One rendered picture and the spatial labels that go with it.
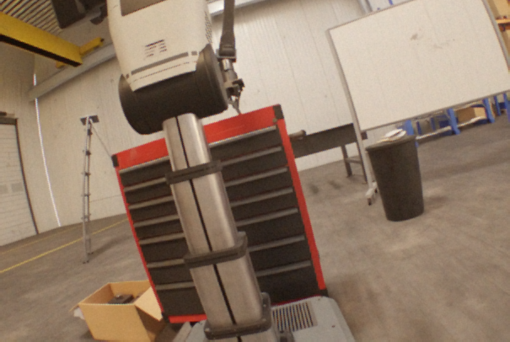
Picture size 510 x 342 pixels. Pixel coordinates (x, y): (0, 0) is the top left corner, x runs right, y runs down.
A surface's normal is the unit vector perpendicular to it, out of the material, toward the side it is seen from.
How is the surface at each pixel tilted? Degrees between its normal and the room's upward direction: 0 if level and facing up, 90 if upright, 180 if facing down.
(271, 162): 90
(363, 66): 90
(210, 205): 90
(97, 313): 90
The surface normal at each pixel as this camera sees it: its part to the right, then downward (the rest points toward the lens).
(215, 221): -0.03, -0.01
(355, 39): -0.51, 0.12
